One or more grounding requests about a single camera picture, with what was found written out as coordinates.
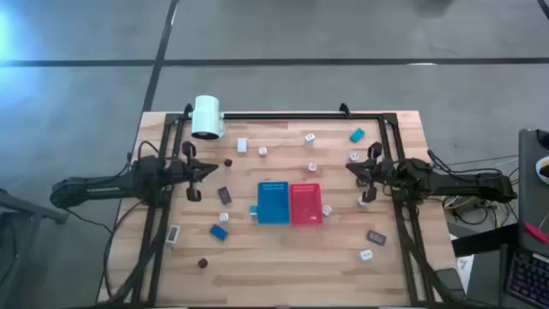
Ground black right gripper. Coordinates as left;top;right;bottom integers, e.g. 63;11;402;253
345;142;404;203

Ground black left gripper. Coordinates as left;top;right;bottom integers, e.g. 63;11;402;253
169;140;219;203

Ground blue digital timer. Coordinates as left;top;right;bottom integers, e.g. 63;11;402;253
208;224;229;242

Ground white timer with grey display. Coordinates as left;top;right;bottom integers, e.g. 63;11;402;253
165;224;182;246

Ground white cylindrical tube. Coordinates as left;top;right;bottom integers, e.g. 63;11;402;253
190;94;226;141

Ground red plastic basket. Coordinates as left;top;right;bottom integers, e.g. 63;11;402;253
288;182;324;227

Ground blue plastic basket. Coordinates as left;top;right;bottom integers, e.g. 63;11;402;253
256;180;292;226

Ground black flat device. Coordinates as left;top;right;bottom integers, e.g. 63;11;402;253
435;268;467;297

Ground black desk crossbar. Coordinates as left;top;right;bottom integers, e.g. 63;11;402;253
450;222;520;258

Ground white paper sheet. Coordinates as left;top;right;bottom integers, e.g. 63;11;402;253
455;255;475;282

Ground black desk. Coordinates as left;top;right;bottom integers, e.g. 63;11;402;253
517;127;549;258

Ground white round object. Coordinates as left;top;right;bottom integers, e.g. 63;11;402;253
534;154;549;186

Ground black metal stand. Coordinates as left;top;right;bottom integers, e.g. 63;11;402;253
0;187;69;301

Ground red tool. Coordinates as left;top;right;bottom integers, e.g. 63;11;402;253
523;221;549;245

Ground backlit black keyboard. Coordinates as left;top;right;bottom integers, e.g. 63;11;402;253
504;248;549;309

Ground black metal table frame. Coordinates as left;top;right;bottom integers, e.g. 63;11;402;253
128;111;434;308

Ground cable bundle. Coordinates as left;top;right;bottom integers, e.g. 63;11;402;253
441;188;520;227

